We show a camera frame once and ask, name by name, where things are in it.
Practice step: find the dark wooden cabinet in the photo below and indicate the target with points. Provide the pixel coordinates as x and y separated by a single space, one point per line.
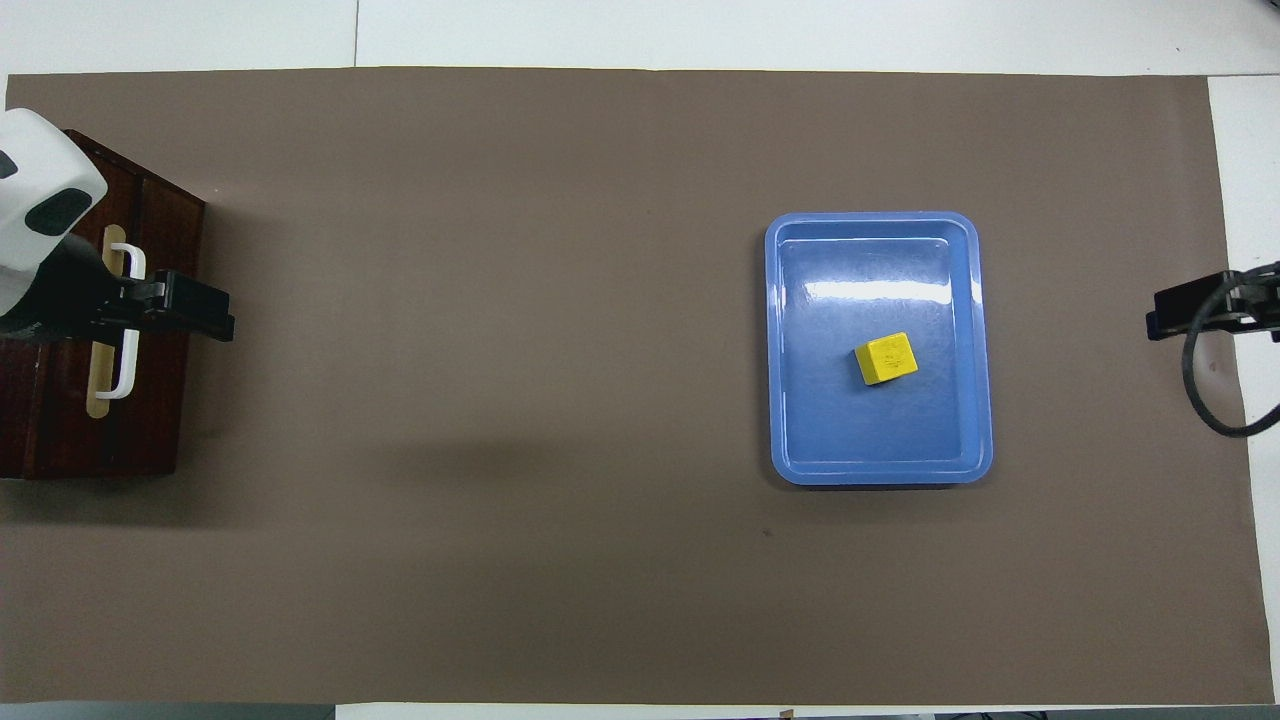
170 400

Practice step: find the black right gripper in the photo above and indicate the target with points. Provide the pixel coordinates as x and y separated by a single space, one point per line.
1262 298

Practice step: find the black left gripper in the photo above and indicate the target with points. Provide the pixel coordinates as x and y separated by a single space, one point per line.
85 300

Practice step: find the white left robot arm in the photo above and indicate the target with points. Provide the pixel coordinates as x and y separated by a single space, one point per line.
35 190

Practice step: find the yellow cube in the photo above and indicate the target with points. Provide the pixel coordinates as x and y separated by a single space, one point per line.
887 358

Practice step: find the brown paper table mat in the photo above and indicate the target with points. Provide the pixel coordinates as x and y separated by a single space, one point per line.
500 300

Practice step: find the blue plastic tray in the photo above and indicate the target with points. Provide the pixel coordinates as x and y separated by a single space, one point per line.
880 440

